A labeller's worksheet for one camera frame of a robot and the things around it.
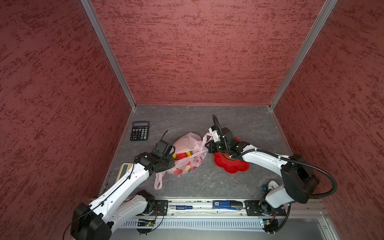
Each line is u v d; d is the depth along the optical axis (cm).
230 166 88
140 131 103
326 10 72
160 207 74
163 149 61
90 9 71
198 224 77
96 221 37
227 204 72
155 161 55
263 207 65
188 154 90
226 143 66
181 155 87
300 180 44
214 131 78
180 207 74
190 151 90
